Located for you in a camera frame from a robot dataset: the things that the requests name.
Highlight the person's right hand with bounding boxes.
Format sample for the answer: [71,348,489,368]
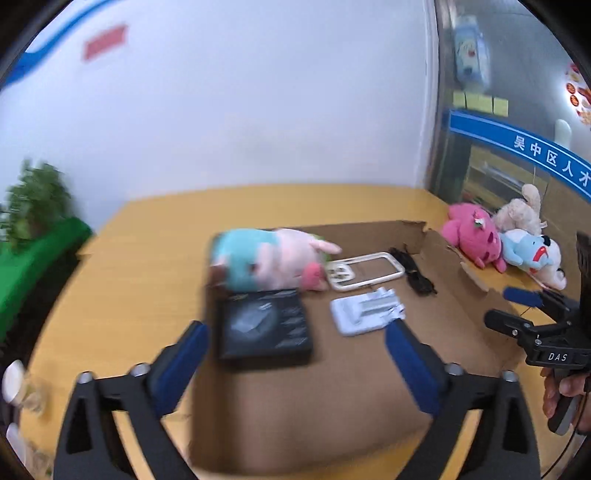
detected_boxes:
[541,367,591,420]

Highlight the cartoon poster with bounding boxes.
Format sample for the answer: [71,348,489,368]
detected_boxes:
[452,14,491,90]

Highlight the white phone case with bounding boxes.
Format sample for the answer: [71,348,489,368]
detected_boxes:
[325,251,407,294]

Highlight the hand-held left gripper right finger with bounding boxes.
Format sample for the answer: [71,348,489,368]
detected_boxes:
[385,318,541,480]

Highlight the blue banner sign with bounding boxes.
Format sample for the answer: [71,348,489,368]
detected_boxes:
[449,108,591,204]

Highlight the cardboard box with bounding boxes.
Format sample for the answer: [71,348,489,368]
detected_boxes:
[189,220,546,476]

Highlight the black cable bundle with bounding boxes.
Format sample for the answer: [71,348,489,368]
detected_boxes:
[388,246,438,296]

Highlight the blue and white plush dog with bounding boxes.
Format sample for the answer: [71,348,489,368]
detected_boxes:
[499,228,568,291]

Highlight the pink plush toy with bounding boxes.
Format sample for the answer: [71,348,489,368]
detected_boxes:
[441,202,507,273]

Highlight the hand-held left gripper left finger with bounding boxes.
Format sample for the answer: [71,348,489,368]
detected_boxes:
[54,320,211,480]

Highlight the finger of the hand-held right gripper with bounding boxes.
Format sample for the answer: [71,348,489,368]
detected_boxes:
[484,309,540,343]
[503,286,580,320]

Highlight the white phone stand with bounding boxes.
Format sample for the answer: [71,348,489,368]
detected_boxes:
[330,286,407,337]

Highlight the green leafy plant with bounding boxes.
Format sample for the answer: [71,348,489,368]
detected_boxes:
[0,159,75,245]

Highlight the red window stickers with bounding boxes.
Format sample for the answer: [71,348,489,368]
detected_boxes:
[564,62,591,127]

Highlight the beige plush bear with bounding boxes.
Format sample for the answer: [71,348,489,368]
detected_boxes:
[492,184,548,236]

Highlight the flat black box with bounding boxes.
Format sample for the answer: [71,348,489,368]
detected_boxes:
[217,288,315,361]

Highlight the pink and blue pig plush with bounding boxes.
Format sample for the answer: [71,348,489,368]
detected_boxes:
[210,227,343,292]

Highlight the white cup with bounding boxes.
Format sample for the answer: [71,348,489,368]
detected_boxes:
[2,360,26,407]

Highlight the wooden desktop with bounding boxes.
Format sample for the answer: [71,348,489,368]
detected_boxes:
[18,184,591,480]

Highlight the red wall sticker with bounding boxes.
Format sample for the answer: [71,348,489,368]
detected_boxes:
[83,25,129,61]

